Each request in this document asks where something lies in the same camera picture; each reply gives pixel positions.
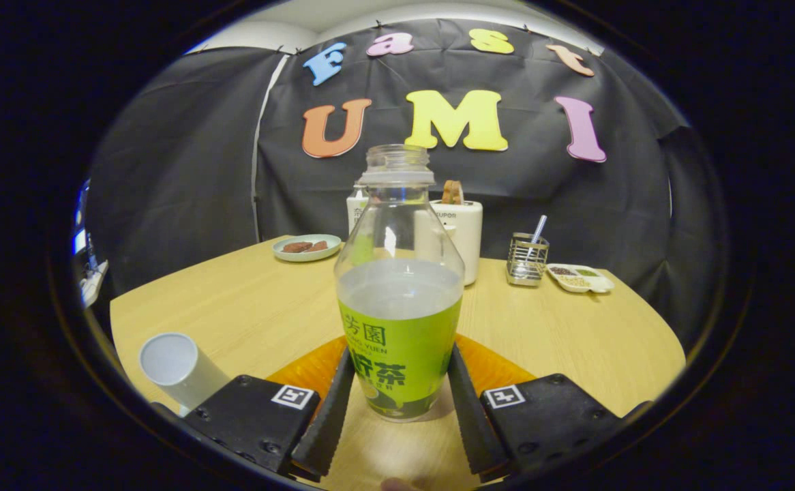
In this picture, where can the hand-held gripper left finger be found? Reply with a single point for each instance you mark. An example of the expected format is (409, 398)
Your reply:
(329, 423)

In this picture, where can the white toaster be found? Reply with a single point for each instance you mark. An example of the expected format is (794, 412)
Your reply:
(467, 239)

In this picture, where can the white cup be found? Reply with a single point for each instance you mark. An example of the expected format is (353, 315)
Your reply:
(179, 372)

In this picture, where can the black backdrop cloth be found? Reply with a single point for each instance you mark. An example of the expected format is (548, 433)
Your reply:
(186, 170)

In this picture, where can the brown food piece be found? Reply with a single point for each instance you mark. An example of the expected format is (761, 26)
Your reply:
(319, 245)
(295, 247)

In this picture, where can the green label juice bottle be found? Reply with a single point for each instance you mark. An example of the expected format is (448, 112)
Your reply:
(397, 341)

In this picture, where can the toast slice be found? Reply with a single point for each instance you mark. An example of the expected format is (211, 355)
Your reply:
(452, 192)

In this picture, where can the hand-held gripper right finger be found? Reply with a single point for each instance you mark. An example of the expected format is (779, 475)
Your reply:
(469, 423)

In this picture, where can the wooden table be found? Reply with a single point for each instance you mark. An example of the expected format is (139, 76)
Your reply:
(234, 314)

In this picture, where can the pale green plate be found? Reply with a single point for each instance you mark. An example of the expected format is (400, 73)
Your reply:
(288, 256)

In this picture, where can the white straw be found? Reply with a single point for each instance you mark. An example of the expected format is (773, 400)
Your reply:
(538, 232)

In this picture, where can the white divided snack dish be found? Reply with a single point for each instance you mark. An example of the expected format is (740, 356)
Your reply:
(578, 281)

